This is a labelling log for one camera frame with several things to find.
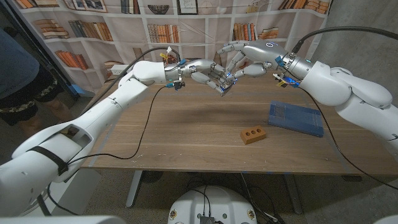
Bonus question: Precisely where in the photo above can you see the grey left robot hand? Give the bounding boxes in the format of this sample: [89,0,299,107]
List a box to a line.
[178,58,239,96]

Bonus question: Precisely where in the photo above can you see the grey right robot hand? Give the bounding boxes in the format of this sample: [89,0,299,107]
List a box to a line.
[216,39,289,78]

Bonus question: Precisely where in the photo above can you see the metal padlock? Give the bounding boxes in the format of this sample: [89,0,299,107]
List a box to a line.
[220,77,238,96]

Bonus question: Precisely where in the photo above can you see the brown block with holes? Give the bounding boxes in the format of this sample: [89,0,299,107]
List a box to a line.
[239,124,267,145]

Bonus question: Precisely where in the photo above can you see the printed bookshelf backdrop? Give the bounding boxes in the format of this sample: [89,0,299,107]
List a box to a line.
[12,0,332,94]

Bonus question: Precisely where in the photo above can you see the blue book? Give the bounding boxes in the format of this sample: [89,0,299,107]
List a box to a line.
[267,100,325,138]

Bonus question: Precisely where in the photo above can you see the white power strip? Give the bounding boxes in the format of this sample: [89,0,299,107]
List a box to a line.
[110,64,128,76]

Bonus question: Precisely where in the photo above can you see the blue floor object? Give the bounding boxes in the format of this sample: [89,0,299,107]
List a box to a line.
[68,83,96,98]

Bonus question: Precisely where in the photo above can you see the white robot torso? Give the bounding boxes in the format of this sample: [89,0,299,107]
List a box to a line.
[167,185,258,224]

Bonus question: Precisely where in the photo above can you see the white table leg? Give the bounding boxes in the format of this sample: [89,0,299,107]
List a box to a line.
[126,170,144,208]

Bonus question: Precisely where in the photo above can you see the grey table leg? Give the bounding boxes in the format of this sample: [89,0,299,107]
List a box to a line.
[284,174,303,215]

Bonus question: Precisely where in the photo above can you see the person in dark shorts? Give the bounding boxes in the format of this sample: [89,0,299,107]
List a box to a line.
[0,26,72,138]

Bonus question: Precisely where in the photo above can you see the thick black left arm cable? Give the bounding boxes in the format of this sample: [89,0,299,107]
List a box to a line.
[79,46,182,116]

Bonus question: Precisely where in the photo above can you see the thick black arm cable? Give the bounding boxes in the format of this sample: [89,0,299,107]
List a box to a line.
[290,26,398,54]
[79,46,182,116]

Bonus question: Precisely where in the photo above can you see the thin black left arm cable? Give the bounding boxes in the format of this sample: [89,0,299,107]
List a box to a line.
[46,85,167,216]

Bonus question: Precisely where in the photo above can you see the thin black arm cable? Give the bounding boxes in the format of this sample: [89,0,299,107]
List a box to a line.
[273,71,398,190]
[46,85,167,216]

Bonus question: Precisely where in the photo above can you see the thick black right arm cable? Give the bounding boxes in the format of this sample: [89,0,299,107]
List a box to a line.
[290,26,398,54]

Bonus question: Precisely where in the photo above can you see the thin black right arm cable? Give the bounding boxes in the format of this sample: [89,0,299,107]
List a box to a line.
[273,71,398,190]

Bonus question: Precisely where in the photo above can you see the black metal post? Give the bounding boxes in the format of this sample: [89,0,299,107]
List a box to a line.
[6,0,80,101]

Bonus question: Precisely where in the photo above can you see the black cable strap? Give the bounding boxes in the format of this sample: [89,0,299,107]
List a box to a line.
[27,146,69,177]

